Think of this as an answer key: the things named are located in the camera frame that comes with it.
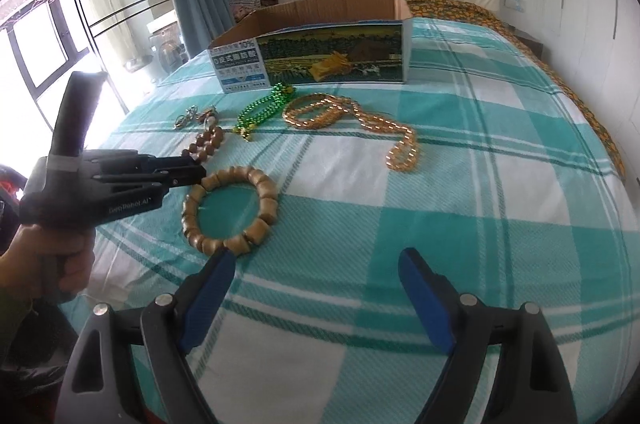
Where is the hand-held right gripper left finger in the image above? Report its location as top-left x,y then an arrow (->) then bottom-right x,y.
55,248 -> 237,424

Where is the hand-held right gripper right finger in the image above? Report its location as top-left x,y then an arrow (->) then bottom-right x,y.
398,247 -> 581,424

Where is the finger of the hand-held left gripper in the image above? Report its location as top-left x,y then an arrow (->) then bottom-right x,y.
92,169 -> 207,200
82,151 -> 197,177

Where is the dark brown bead bracelet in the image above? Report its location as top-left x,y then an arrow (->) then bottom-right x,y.
181,114 -> 226,165

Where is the metal keychain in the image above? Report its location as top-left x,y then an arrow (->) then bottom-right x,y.
174,105 -> 221,130

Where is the light wooden bead bracelet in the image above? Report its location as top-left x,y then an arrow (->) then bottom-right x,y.
181,165 -> 280,255

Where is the green bead necklace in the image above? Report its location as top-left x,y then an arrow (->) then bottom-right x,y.
234,84 -> 297,141

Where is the golden bead necklace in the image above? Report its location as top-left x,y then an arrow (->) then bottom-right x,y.
282,93 -> 418,172

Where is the printed cardboard box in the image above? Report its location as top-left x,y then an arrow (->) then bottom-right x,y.
207,0 -> 413,94

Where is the person's left hand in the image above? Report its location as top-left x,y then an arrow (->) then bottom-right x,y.
0,224 -> 96,305

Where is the teal plaid bed sheet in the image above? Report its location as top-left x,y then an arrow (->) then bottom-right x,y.
60,17 -> 631,424

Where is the washing machine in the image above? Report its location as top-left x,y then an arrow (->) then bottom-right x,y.
147,22 -> 188,72

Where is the black framed glass door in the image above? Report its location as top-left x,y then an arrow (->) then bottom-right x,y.
0,0 -> 191,115

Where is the pile of clothes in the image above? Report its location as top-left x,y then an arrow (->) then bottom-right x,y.
230,0 -> 278,22

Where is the dark wooden nightstand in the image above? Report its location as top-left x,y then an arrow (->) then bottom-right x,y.
512,29 -> 546,55

